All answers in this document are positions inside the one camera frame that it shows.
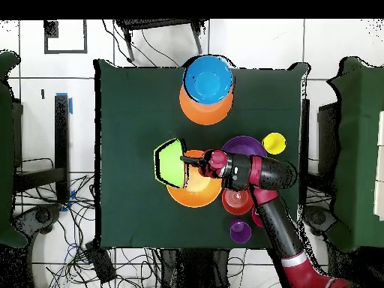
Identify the green bowl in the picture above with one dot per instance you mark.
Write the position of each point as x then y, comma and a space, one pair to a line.
171, 162

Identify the large orange bowl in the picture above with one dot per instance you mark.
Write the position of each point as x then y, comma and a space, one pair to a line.
207, 115
198, 192

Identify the opaque blue bowl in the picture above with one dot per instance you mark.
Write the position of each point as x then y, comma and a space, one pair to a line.
208, 79

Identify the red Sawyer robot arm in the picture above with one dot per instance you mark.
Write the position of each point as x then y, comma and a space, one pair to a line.
276, 222

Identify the wide purple bowl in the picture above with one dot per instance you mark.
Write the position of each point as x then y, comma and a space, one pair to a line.
243, 145

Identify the small red-orange bowl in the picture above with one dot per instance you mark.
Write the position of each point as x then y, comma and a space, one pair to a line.
237, 204

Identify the yellow cup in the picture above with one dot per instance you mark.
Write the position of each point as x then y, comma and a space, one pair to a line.
274, 144

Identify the pink bowl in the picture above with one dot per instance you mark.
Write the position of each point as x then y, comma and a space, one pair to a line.
257, 217

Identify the dark green tablecloth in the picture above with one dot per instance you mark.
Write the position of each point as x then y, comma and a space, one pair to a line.
135, 120

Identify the purple cup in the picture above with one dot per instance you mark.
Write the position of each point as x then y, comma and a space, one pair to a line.
240, 232

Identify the black beam with blue tape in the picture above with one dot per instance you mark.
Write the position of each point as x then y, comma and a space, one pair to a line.
61, 135

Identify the black power strip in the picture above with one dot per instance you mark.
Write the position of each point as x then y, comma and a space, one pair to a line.
100, 264

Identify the black metal stand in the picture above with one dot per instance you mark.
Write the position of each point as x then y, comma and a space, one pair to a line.
156, 23

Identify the neighbouring green table cloth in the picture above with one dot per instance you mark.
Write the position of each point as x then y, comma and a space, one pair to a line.
6, 150
360, 135

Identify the small black floor marker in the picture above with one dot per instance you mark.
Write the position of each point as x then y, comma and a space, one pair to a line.
43, 94

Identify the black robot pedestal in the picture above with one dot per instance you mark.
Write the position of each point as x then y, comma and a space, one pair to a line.
192, 270

